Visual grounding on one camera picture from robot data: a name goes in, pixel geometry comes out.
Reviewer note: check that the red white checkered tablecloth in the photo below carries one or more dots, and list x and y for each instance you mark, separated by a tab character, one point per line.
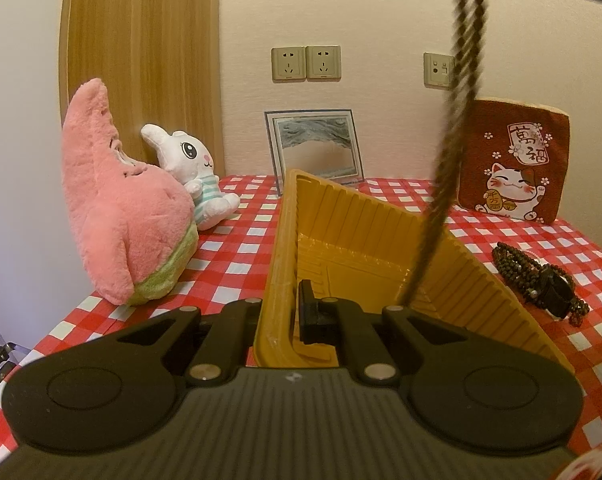
233	260

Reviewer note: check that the pink starfish plush toy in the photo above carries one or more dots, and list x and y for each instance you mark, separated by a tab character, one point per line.
133	223

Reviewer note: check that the brown lucky cat cushion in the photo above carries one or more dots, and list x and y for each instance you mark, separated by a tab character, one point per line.
515	160

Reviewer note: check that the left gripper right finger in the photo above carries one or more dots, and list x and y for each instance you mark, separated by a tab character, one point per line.
341	323

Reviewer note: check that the yellow plastic tray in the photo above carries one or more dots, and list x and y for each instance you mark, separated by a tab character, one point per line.
350	245

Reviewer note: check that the white bunny plush toy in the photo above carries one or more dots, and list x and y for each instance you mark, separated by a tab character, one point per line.
188	160

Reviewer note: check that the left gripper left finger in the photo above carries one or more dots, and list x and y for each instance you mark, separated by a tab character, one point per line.
225	346

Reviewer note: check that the framed sand picture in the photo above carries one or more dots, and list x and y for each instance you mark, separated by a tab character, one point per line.
322	143

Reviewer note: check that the wooden door panel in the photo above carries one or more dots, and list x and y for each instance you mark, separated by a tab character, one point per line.
160	61

